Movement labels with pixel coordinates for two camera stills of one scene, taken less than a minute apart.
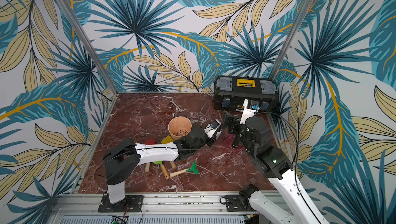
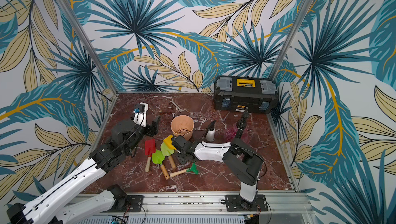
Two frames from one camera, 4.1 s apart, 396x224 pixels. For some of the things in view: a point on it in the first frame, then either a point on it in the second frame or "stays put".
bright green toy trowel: [164, 170] stays put
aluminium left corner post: [101, 63] stays put
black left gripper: [212, 140] -> [152, 128]
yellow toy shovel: [167, 140] stays put
